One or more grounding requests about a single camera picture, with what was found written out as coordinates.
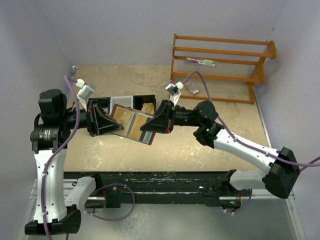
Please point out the orange wooden rack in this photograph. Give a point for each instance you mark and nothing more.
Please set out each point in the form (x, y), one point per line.
(239, 60)

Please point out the coloured markers on rack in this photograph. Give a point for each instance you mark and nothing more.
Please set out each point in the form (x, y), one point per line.
(204, 62)

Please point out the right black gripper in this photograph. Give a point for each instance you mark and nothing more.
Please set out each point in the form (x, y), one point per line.
(157, 123)

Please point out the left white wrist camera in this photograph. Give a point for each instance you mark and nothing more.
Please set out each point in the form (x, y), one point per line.
(85, 90)

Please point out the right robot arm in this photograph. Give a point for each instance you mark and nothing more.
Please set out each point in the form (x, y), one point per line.
(277, 170)

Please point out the black right bin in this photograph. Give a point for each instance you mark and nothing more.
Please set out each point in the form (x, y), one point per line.
(139, 100)

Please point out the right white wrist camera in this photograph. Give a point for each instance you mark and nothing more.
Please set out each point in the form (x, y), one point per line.
(174, 91)

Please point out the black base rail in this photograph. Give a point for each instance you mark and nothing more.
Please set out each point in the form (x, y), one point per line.
(209, 188)

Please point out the brown leather card holder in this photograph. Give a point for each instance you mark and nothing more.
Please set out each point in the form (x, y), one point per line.
(132, 119)

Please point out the gold credit cards pile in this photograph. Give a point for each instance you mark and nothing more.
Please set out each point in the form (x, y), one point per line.
(148, 108)

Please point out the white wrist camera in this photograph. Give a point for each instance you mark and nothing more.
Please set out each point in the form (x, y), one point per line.
(174, 91)
(85, 90)

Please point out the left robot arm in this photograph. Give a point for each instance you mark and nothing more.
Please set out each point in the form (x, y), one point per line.
(54, 128)

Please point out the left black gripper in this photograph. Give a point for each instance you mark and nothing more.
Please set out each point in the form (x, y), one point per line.
(97, 121)

